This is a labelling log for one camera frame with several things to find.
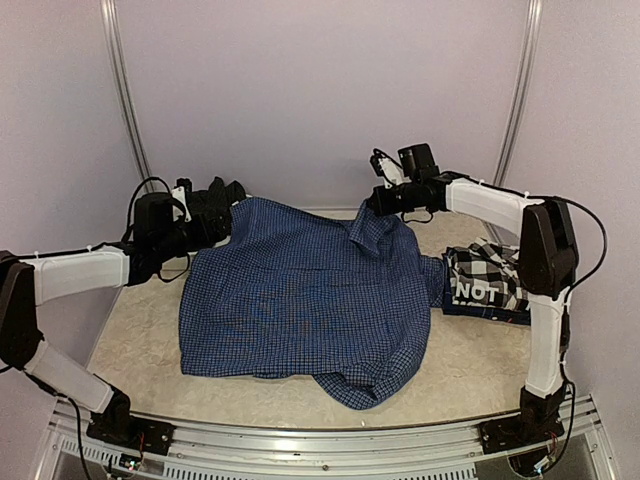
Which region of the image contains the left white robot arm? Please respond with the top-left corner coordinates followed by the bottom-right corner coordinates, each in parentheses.
top-left (1, 186), bottom-right (244, 445)

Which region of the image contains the right aluminium frame post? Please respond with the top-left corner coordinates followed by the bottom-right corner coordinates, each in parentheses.
top-left (493, 0), bottom-right (544, 187)

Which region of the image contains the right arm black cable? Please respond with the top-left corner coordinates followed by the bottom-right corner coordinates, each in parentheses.
top-left (559, 197), bottom-right (609, 296)

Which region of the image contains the left aluminium frame post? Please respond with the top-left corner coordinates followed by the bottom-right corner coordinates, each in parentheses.
top-left (100, 0), bottom-right (152, 180)

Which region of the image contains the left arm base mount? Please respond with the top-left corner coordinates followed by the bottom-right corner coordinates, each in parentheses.
top-left (87, 408), bottom-right (176, 456)

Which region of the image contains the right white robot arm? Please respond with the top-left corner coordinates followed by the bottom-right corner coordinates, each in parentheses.
top-left (366, 172), bottom-right (579, 444)

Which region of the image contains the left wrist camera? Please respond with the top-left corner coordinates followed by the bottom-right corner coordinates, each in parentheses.
top-left (171, 178), bottom-right (192, 223)

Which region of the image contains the aluminium frame post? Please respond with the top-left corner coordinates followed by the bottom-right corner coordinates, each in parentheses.
top-left (493, 0), bottom-right (544, 187)
top-left (100, 0), bottom-right (152, 180)

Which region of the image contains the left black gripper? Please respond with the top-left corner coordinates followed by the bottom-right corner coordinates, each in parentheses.
top-left (156, 206), bottom-right (232, 262)

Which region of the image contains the black white plaid folded shirt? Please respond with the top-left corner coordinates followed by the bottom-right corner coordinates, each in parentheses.
top-left (442, 238), bottom-right (531, 326)

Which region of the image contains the black striped shirt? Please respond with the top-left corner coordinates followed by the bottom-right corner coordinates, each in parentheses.
top-left (188, 177), bottom-right (249, 216)

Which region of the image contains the front aluminium rail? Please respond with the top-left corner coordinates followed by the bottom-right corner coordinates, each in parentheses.
top-left (32, 397), bottom-right (621, 479)

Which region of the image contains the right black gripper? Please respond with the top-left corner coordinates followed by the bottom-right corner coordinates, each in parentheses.
top-left (368, 181), bottom-right (422, 217)

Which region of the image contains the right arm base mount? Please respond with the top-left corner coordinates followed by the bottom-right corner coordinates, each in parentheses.
top-left (478, 407), bottom-right (565, 454)

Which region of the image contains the blue checked long sleeve shirt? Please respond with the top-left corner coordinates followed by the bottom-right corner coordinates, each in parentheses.
top-left (179, 197), bottom-right (446, 410)

